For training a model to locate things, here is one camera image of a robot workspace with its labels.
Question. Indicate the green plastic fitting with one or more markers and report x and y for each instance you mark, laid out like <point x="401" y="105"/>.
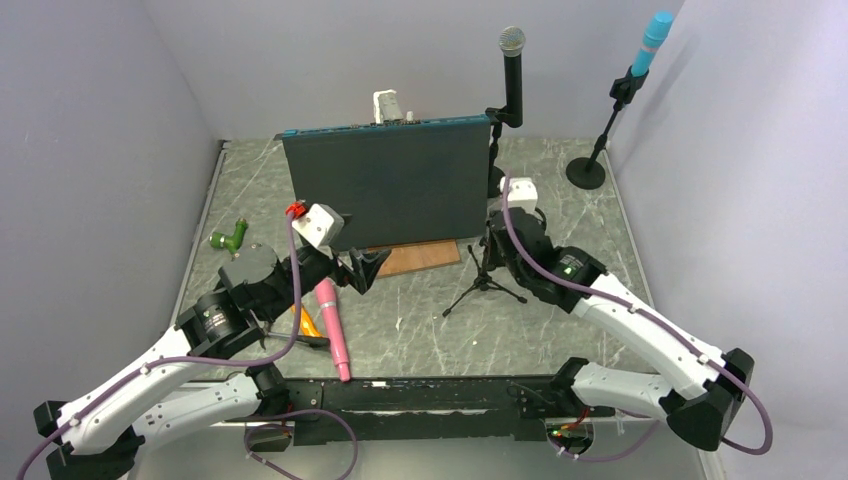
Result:
<point x="230" y="242"/>

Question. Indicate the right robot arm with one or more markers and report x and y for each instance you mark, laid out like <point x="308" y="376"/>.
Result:
<point x="696" y="388"/>

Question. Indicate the black front mounting rail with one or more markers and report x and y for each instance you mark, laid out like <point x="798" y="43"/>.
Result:
<point x="423" y="408"/>

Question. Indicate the wooden base plate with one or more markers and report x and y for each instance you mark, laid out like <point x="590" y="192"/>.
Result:
<point x="409" y="258"/>

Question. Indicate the blue microphone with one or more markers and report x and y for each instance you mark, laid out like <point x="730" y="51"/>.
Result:
<point x="653" y="38"/>

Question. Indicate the pink microphone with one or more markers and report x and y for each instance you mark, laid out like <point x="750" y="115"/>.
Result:
<point x="327" y="300"/>

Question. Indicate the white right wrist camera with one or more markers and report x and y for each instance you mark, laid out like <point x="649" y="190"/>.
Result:
<point x="519" y="193"/>

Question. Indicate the dark teal panel board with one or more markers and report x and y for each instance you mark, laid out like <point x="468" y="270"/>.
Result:
<point x="404" y="183"/>

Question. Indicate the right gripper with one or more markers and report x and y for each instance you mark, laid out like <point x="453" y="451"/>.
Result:
<point x="494" y="256"/>

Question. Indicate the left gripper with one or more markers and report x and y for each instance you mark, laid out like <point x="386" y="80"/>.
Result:
<point x="365" y="267"/>

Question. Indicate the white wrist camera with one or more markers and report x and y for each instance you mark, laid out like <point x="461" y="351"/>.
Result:
<point x="317" y="224"/>
<point x="519" y="193"/>

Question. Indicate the white grey device behind board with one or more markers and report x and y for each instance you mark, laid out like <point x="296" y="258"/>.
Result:
<point x="386" y="108"/>

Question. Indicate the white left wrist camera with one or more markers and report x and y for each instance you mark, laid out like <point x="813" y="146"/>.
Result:
<point x="317" y="224"/>

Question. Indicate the black round base mic stand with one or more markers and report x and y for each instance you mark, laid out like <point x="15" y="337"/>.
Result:
<point x="498" y="117"/>

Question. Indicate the black handheld microphone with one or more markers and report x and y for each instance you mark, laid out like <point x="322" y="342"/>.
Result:
<point x="511" y="43"/>

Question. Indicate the black tripod shock mount stand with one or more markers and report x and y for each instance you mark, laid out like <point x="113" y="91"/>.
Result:
<point x="488" y="261"/>

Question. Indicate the black stand with blue mic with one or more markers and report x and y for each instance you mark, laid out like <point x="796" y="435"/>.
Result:
<point x="586" y="172"/>

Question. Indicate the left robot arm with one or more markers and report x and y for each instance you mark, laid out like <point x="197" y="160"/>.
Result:
<point x="191" y="377"/>

